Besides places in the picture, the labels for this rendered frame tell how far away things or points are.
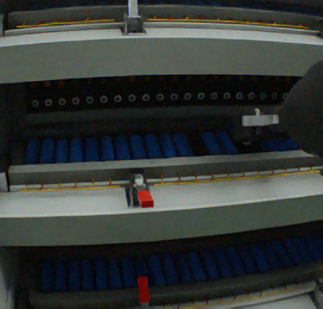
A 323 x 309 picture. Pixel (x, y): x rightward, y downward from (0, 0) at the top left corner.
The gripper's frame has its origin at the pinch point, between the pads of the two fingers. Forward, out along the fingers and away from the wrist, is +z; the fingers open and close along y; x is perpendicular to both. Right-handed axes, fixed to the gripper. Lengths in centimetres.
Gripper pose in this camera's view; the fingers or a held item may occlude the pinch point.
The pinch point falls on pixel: (253, 130)
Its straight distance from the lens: 54.1
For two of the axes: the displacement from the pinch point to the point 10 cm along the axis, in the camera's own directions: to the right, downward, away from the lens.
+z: -1.6, 0.4, 9.9
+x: 0.5, 10.0, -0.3
